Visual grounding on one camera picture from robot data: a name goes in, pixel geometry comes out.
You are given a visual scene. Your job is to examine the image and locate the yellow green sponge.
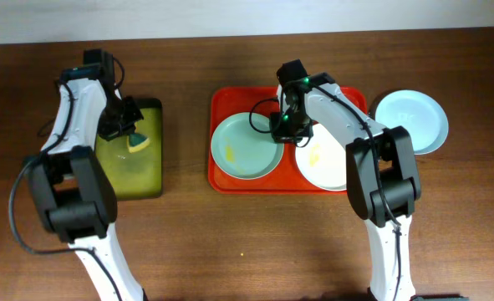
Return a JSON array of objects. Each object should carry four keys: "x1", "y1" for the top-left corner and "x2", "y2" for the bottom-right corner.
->
[{"x1": 127, "y1": 133, "x2": 150, "y2": 153}]

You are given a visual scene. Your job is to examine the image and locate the white cream plate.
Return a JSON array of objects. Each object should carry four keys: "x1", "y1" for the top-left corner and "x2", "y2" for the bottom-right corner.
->
[{"x1": 295, "y1": 124, "x2": 347, "y2": 191}]

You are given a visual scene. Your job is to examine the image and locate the mint green plate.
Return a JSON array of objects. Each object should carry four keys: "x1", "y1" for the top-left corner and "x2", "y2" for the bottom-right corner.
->
[{"x1": 210, "y1": 112, "x2": 284, "y2": 181}]

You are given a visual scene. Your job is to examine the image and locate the light blue plate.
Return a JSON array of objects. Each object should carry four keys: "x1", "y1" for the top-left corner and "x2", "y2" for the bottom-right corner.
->
[{"x1": 370, "y1": 89, "x2": 449, "y2": 155}]

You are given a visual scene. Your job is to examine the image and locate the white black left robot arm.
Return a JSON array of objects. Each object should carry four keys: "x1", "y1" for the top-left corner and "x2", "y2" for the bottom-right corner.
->
[{"x1": 20, "y1": 64, "x2": 147, "y2": 300}]

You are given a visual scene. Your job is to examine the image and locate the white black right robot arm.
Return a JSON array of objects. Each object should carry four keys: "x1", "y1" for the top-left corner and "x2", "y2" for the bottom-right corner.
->
[{"x1": 271, "y1": 72, "x2": 421, "y2": 300}]

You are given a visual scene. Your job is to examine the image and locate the black tray with yellow liquid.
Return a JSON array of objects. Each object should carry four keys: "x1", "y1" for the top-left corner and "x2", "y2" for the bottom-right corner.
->
[{"x1": 95, "y1": 98, "x2": 163, "y2": 201}]

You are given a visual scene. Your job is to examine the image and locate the red plastic tray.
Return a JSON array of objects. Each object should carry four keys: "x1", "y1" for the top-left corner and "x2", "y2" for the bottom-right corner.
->
[{"x1": 208, "y1": 87, "x2": 346, "y2": 195}]

